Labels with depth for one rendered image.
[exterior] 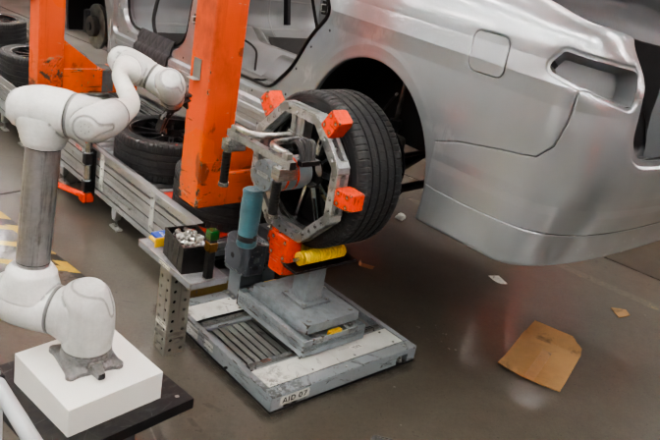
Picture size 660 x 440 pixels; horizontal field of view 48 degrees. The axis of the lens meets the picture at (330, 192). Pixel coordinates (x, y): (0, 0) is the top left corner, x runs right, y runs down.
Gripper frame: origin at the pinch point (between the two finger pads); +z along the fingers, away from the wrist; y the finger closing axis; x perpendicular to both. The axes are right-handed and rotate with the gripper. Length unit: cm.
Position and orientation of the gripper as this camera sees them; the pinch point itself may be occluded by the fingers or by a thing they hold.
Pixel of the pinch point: (174, 118)
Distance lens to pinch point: 301.1
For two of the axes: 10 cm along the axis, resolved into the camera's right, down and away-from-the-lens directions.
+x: 8.0, 6.0, -0.2
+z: -1.6, 2.5, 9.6
